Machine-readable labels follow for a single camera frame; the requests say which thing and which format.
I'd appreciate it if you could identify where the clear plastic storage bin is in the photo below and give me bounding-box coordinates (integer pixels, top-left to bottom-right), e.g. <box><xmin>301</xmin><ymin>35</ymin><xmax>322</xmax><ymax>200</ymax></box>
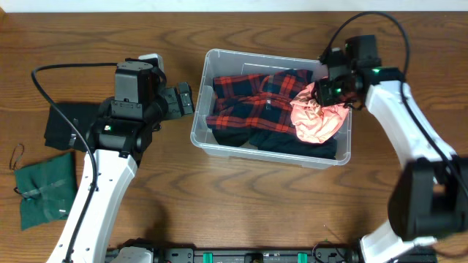
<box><xmin>190</xmin><ymin>49</ymin><xmax>352</xmax><ymax>169</ymax></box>

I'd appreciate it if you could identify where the dark navy garment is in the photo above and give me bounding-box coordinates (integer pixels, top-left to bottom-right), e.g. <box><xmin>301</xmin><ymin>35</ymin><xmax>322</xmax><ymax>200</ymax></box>
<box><xmin>212</xmin><ymin>128</ymin><xmax>338</xmax><ymax>159</ymax></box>

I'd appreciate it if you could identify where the black rubber band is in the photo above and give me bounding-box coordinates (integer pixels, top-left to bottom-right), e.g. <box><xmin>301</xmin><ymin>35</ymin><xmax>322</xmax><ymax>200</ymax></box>
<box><xmin>9</xmin><ymin>143</ymin><xmax>25</xmax><ymax>170</ymax></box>

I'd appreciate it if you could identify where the green garment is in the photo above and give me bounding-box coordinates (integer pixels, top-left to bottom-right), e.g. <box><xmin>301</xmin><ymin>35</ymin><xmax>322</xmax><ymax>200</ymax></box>
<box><xmin>14</xmin><ymin>153</ymin><xmax>78</xmax><ymax>231</ymax></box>

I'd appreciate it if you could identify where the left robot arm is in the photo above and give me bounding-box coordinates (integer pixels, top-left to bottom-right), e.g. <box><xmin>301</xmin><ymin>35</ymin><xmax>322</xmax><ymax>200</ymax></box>
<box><xmin>48</xmin><ymin>54</ymin><xmax>195</xmax><ymax>262</ymax></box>

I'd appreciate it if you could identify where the red plaid flannel shirt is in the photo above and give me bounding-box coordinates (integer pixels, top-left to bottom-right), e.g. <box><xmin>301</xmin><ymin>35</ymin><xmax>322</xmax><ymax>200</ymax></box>
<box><xmin>205</xmin><ymin>69</ymin><xmax>314</xmax><ymax>134</ymax></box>

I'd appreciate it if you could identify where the pink shirt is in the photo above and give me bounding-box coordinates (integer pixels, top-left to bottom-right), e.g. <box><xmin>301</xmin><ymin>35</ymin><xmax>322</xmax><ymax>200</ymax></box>
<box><xmin>290</xmin><ymin>83</ymin><xmax>350</xmax><ymax>144</ymax></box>

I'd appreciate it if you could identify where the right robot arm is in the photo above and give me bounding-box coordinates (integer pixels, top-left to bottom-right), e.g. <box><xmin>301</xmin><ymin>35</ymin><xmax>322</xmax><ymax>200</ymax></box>
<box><xmin>316</xmin><ymin>62</ymin><xmax>467</xmax><ymax>262</ymax></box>

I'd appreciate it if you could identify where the black garment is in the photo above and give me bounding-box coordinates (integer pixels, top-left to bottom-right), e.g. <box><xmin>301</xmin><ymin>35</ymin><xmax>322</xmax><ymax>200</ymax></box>
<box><xmin>44</xmin><ymin>103</ymin><xmax>99</xmax><ymax>152</ymax></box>

